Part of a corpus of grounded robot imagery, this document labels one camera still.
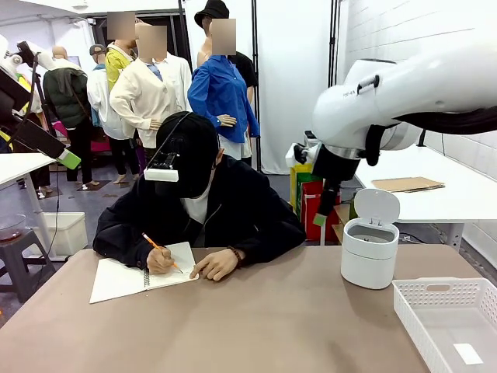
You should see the black backdrop pole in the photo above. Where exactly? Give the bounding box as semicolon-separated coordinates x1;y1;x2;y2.
251;0;262;172
328;0;345;89

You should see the cream jacket mannequin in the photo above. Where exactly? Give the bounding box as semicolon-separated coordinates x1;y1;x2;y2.
109;23;193;149

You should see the white perforated plastic basket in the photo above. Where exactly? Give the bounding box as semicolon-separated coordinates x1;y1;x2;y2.
391;277;497;373

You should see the yellow pencil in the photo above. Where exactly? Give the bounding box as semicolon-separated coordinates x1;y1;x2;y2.
141;232;184;274

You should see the brown bead bracelet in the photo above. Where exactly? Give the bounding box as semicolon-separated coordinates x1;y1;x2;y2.
227;245;247;270

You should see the large white table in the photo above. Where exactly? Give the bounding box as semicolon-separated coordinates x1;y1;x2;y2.
351;142;497;249

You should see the person's left forearm black sleeve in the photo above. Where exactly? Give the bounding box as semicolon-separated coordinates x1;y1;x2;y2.
236;225;307;269

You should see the white head-mounted camera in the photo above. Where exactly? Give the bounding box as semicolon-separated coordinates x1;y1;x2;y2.
143;135;184;183

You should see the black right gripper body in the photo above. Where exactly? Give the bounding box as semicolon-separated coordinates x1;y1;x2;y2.
311;145;362;184

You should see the black hanging cable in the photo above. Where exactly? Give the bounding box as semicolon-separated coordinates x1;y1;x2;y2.
53;166;62;244

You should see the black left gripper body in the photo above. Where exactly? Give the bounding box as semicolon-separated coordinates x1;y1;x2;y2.
0;69;32;130

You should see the left arm wrist camera box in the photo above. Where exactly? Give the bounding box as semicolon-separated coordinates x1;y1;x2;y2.
16;40;54;73

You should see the black shirt mannequin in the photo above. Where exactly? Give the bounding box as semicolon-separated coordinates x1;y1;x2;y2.
231;50;259;161

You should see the clear glass bowl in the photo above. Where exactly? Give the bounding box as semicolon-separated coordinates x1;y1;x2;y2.
0;214;27;243

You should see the yellow jacket mannequin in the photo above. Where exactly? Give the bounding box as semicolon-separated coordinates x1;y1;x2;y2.
104;11;137;94

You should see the blue shirt mannequin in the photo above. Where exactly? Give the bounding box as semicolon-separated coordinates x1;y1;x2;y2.
187;17;261;160

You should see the person's left hand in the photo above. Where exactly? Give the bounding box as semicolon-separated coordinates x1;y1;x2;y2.
189;249;238;281

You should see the black cap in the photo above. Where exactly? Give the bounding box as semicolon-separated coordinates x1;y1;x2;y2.
155;111;221;199

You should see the white paper slip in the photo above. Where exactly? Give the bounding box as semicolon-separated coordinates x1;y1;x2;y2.
453;343;485;367

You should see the white table with leg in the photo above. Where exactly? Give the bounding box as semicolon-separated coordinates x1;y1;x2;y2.
0;152;58;258

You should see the green jacket bald mannequin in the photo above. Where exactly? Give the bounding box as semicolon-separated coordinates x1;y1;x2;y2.
42;46;94;186

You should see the white lidded trash bin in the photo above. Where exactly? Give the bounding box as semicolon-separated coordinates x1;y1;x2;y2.
340;188;401;291

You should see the arm wrist camera box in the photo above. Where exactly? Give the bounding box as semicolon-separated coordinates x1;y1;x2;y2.
16;40;54;73
285;130;323;169

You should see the white backdrop cloth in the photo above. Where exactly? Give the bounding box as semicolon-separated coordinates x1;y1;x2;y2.
182;0;335;176

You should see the white spiral notebook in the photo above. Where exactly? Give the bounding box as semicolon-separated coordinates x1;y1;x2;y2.
89;241;200;305

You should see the black jacket torso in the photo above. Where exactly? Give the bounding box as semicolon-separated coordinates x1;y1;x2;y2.
92;155;307;271

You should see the white storage bin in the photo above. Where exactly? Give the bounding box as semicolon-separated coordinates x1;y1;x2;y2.
36;211;89;257

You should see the red fabric bag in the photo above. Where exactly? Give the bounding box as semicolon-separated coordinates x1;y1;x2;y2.
301;180;342;242

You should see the black bucket hat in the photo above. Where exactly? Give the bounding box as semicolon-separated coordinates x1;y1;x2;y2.
193;0;230;30

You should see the person's right hand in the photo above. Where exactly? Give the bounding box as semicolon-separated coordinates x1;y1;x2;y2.
146;246;176;275

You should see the white shirt capped mannequin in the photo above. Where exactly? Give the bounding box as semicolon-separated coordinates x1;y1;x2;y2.
85;44;137;184

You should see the right arm wrist camera box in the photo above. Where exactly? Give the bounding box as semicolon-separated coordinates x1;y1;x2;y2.
285;130;323;169

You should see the brown cardboard sheet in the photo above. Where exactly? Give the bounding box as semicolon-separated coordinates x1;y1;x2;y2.
371;176;447;194

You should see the yellow green bag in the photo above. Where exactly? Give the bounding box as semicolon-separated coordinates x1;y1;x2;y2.
290;162;324;219

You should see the grey plastic stool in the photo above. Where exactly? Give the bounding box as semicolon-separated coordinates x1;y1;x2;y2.
0;228;56;305

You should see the person's right forearm black sleeve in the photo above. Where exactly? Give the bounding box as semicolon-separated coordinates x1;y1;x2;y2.
92;228;156;271

